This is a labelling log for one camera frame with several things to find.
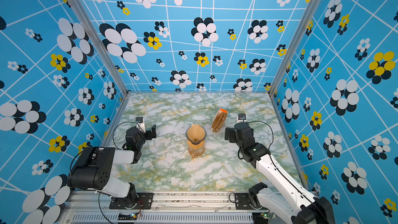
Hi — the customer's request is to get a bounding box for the brown paper coffee filter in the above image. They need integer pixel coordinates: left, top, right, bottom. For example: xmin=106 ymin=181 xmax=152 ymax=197
xmin=187 ymin=124 xmax=206 ymax=144

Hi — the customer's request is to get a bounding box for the grey ribbed glass dripper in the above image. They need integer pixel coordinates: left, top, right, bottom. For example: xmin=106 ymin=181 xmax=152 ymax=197
xmin=185 ymin=125 xmax=207 ymax=146

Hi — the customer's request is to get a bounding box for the orange glass coffee carafe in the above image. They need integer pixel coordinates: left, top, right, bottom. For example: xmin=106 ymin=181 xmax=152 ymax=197
xmin=188 ymin=141 xmax=205 ymax=159

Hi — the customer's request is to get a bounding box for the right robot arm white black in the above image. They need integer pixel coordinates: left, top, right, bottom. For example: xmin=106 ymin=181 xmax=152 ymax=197
xmin=224 ymin=122 xmax=335 ymax=224

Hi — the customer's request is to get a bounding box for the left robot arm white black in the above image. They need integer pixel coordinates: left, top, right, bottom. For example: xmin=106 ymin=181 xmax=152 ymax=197
xmin=67 ymin=123 xmax=157 ymax=209

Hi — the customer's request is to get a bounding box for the small green circuit board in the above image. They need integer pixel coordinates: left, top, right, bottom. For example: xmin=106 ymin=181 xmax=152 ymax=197
xmin=118 ymin=213 xmax=138 ymax=221

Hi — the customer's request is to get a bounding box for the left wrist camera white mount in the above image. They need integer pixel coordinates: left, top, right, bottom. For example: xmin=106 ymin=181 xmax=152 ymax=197
xmin=135 ymin=117 xmax=146 ymax=133

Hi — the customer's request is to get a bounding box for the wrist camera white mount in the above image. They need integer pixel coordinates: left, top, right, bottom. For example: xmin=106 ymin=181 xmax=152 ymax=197
xmin=237 ymin=113 xmax=247 ymax=123
xmin=135 ymin=117 xmax=146 ymax=133

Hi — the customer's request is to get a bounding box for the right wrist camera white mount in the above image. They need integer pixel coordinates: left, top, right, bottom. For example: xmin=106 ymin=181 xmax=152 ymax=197
xmin=237 ymin=113 xmax=247 ymax=123

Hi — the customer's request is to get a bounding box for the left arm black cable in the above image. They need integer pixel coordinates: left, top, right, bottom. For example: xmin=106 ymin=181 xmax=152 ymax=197
xmin=112 ymin=121 xmax=139 ymax=149

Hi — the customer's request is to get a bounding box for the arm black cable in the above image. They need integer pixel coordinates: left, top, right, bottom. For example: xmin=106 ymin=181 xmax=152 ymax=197
xmin=112 ymin=121 xmax=139 ymax=149
xmin=247 ymin=120 xmax=330 ymax=224

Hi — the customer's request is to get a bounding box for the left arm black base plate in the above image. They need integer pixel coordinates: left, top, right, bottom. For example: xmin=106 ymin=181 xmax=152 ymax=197
xmin=109 ymin=192 xmax=154 ymax=210

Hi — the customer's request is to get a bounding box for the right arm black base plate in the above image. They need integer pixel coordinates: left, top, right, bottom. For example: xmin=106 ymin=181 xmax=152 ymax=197
xmin=234 ymin=193 xmax=255 ymax=210

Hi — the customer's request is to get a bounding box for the aluminium front rail frame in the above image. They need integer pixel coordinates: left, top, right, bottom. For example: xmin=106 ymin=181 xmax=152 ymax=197
xmin=59 ymin=191 xmax=284 ymax=224

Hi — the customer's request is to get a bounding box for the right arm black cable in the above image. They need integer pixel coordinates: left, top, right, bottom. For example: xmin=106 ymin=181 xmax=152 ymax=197
xmin=247 ymin=120 xmax=330 ymax=224

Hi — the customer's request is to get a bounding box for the left aluminium corner post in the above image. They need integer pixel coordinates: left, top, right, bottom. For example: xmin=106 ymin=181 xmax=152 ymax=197
xmin=68 ymin=0 xmax=128 ymax=97

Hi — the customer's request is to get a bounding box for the aluminium corner post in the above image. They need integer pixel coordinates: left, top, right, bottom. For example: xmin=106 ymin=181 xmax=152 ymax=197
xmin=68 ymin=0 xmax=128 ymax=97
xmin=269 ymin=0 xmax=321 ymax=96

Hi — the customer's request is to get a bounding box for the right aluminium corner post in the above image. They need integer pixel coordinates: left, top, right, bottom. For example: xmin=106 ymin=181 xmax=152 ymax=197
xmin=269 ymin=0 xmax=321 ymax=96

